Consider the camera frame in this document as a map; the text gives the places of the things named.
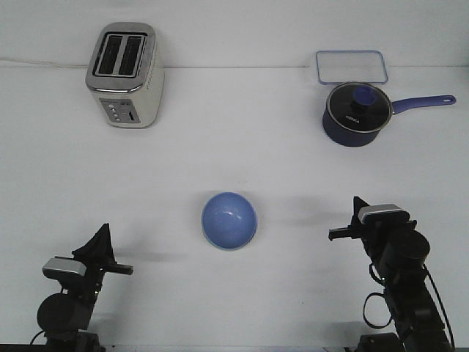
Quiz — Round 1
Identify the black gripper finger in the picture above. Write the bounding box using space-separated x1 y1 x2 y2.
350 196 370 227
72 223 116 264

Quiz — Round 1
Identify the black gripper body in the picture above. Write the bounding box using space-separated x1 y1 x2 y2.
71 254 133 292
328 221 383 253

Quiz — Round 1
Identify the blue bowl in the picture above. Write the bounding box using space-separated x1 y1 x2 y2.
201 192 258 248

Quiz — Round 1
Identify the green bowl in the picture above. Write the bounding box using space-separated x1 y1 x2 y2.
212 244 247 252

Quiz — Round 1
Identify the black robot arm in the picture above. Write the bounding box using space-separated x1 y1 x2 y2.
328 196 455 351
37 223 133 351

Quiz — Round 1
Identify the glass pot lid blue knob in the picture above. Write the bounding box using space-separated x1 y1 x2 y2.
326 81 392 133

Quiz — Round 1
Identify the clear blue-rimmed container lid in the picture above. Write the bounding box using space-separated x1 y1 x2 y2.
315 50 388 85

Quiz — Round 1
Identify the silver two-slot toaster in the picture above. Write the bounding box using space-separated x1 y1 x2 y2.
85 22 165 128

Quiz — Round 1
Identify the blue saucepan with handle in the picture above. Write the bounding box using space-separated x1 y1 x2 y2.
322 95 457 147

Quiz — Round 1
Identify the white toaster power cord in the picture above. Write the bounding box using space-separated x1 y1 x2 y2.
0 56 91 69

